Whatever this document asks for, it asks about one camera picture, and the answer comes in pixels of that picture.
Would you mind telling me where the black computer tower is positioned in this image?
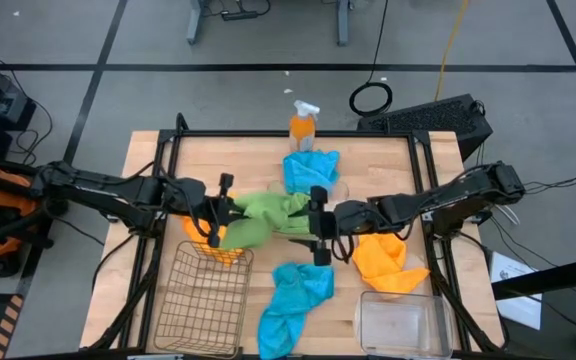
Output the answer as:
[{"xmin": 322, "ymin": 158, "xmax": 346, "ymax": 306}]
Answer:
[{"xmin": 356, "ymin": 93, "xmax": 494, "ymax": 162}]

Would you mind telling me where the black power strip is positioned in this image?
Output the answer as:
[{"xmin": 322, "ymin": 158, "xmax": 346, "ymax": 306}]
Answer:
[{"xmin": 220, "ymin": 9, "xmax": 260, "ymax": 22}]

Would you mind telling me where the black side table edge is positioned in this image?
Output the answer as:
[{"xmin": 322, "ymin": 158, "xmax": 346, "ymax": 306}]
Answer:
[{"xmin": 491, "ymin": 253, "xmax": 576, "ymax": 301}]

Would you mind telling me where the orange spray bottle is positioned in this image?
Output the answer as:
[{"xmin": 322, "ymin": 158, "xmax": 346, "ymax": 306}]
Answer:
[{"xmin": 288, "ymin": 99, "xmax": 321, "ymax": 153}]

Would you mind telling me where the black hanging coiled cable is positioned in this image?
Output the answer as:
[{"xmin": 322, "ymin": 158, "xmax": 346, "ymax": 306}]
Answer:
[{"xmin": 348, "ymin": 0, "xmax": 394, "ymax": 118}]

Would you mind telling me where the orange microfiber towel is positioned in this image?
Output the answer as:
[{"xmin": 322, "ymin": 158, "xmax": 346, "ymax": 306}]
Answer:
[
  {"xmin": 182, "ymin": 192, "xmax": 244, "ymax": 266},
  {"xmin": 351, "ymin": 233, "xmax": 432, "ymax": 295}
]

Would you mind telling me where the blue microfiber towel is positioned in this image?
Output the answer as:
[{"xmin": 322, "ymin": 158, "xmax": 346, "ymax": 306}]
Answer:
[
  {"xmin": 257, "ymin": 262, "xmax": 336, "ymax": 360},
  {"xmin": 282, "ymin": 149, "xmax": 342, "ymax": 196}
]

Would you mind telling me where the yellow hanging cable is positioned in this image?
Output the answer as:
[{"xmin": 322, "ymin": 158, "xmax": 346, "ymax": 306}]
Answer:
[{"xmin": 435, "ymin": 0, "xmax": 470, "ymax": 101}]

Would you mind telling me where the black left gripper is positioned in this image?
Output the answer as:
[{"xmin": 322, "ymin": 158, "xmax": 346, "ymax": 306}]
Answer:
[{"xmin": 196, "ymin": 173, "xmax": 242, "ymax": 248}]

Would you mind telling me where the clear rectangular plastic bin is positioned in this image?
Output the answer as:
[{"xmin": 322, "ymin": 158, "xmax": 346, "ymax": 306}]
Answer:
[{"xmin": 353, "ymin": 290, "xmax": 454, "ymax": 359}]

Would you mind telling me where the green microfiber towel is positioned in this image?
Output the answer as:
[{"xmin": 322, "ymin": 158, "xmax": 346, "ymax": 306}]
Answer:
[{"xmin": 219, "ymin": 191, "xmax": 314, "ymax": 251}]

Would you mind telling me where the bronze wire basket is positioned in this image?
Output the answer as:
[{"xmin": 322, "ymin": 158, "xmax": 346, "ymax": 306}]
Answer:
[{"xmin": 153, "ymin": 240, "xmax": 255, "ymax": 357}]

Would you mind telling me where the orange and black vacuum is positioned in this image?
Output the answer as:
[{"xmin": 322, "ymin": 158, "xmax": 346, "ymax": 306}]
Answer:
[{"xmin": 0, "ymin": 154, "xmax": 69, "ymax": 279}]

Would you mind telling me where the white paper sheet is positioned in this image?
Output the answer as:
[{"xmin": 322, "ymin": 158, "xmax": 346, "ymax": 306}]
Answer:
[{"xmin": 489, "ymin": 251, "xmax": 544, "ymax": 331}]

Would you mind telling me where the black aluminium table frame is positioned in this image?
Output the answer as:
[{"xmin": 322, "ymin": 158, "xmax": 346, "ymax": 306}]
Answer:
[{"xmin": 87, "ymin": 112, "xmax": 510, "ymax": 359}]

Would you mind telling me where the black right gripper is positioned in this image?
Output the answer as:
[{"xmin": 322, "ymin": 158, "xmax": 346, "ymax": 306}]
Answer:
[{"xmin": 309, "ymin": 186, "xmax": 352, "ymax": 266}]

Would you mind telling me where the grey desk leg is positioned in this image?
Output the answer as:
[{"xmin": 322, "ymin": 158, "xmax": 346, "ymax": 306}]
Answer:
[
  {"xmin": 186, "ymin": 0, "xmax": 207, "ymax": 46},
  {"xmin": 336, "ymin": 0, "xmax": 352, "ymax": 47}
]

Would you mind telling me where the clear rounded plastic bin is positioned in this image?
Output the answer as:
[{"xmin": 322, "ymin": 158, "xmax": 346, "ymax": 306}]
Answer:
[{"xmin": 266, "ymin": 179, "xmax": 352, "ymax": 246}]

